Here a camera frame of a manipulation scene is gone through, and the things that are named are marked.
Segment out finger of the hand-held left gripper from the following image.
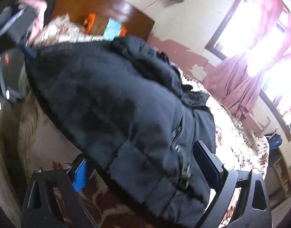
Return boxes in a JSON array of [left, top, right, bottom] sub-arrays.
[[18, 45, 37, 61]]

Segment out dark wooden cabinet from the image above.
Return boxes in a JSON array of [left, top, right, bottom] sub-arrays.
[[264, 147, 291, 210]]

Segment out grey nightstand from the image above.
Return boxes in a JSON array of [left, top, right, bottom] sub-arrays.
[[0, 5, 39, 53]]

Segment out black cloth pile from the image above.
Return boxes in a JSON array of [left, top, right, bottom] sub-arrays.
[[15, 0, 56, 29]]

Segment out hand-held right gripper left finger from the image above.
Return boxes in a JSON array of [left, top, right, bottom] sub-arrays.
[[21, 153, 99, 228]]

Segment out pink fleece cloth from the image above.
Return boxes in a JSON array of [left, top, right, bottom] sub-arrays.
[[16, 0, 49, 41]]

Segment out brown framed window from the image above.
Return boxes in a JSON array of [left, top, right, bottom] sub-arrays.
[[205, 0, 291, 143]]

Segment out black power cable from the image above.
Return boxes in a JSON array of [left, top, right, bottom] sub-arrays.
[[141, 0, 167, 13]]

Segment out wooden headboard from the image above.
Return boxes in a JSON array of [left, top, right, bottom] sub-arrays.
[[50, 0, 156, 41]]

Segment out dark navy padded jacket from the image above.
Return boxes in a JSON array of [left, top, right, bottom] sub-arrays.
[[24, 35, 217, 227]]

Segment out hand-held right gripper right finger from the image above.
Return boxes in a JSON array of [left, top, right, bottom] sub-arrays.
[[192, 141, 272, 228]]

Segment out floral bedspread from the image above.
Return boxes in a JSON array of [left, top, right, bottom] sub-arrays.
[[17, 14, 271, 228]]

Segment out blue backpack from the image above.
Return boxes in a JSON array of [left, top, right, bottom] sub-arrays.
[[264, 129, 283, 152]]

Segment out orange brown blue striped pillow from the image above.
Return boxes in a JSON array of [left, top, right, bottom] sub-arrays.
[[83, 13, 128, 41]]

